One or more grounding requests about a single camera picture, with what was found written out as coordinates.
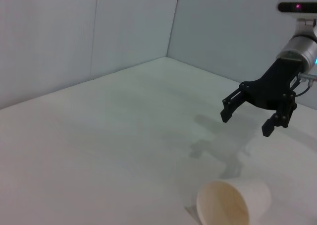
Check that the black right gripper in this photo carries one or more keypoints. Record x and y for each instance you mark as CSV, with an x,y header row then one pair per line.
x,y
272,88

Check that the white paper cup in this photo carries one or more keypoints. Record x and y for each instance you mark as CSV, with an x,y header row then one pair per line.
x,y
237,200

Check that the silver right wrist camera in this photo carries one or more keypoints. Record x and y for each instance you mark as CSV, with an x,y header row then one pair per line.
x,y
297,5

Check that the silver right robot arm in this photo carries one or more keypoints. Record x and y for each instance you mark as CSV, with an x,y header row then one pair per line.
x,y
303,47

